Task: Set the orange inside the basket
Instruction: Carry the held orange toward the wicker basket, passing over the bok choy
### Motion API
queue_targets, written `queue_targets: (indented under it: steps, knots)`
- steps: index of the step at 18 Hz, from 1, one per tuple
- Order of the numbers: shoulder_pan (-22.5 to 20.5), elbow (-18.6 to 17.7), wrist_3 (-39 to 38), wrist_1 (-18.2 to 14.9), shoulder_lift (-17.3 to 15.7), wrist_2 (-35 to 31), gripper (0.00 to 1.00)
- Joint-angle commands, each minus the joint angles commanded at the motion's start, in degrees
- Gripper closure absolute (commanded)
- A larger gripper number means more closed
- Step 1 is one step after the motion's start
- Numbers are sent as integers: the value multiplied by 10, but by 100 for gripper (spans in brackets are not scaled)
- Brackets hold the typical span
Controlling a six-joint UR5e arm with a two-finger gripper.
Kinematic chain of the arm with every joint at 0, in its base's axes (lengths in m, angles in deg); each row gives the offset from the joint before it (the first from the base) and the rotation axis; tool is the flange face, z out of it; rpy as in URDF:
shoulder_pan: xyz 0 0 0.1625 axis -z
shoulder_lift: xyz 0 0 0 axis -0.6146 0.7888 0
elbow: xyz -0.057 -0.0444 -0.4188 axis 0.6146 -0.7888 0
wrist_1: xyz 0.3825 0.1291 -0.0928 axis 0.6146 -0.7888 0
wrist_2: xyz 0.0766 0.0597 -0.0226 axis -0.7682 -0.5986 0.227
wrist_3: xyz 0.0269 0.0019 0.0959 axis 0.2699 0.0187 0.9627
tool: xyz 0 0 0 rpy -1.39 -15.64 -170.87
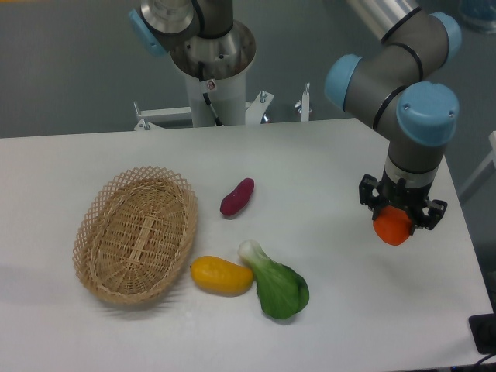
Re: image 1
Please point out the purple sweet potato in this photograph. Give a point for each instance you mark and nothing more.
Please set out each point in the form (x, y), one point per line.
(238, 198)

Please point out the black device at table edge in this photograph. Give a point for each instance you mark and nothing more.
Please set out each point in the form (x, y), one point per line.
(483, 332)

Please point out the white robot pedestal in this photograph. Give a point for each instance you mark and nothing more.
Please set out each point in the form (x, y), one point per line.
(211, 103)

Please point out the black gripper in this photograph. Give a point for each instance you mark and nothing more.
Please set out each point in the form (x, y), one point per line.
(422, 212)

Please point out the oval wicker basket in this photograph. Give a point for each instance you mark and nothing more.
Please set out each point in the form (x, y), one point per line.
(135, 239)

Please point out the blue object top right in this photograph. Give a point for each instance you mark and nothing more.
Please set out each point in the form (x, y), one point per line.
(479, 15)

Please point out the yellow mango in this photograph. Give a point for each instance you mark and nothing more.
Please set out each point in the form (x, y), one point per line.
(221, 277)

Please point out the green bok choy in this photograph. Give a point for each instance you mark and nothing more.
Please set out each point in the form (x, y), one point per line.
(282, 292)

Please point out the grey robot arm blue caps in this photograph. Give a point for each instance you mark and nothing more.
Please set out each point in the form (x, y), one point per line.
(389, 93)

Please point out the orange fruit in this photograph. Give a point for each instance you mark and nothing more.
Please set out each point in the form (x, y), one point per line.
(392, 226)

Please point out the white frame at right edge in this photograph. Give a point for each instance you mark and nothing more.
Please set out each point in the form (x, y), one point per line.
(480, 175)

